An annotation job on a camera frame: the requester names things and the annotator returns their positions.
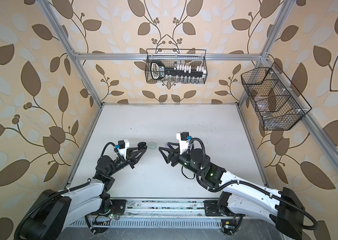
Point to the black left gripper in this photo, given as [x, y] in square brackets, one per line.
[130, 158]

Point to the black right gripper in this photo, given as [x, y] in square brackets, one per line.
[171, 157]

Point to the mint green charging case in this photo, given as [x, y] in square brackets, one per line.
[152, 145]

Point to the black round earbud case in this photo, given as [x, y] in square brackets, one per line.
[142, 145]

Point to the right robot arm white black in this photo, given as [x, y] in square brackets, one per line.
[283, 209]

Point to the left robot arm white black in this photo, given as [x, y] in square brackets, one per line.
[53, 211]

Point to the black socket holder tool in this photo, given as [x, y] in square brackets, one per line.
[159, 71]

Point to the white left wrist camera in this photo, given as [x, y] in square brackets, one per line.
[121, 148]

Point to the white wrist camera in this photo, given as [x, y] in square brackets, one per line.
[183, 139]
[121, 148]

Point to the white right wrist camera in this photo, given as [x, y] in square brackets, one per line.
[183, 139]

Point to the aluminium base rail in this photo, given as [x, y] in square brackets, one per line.
[177, 213]

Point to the black wire basket back wall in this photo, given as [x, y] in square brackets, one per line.
[193, 57]

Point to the black wire basket wall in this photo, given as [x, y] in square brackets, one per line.
[193, 57]
[277, 101]

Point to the black wire basket right wall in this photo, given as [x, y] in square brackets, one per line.
[277, 101]

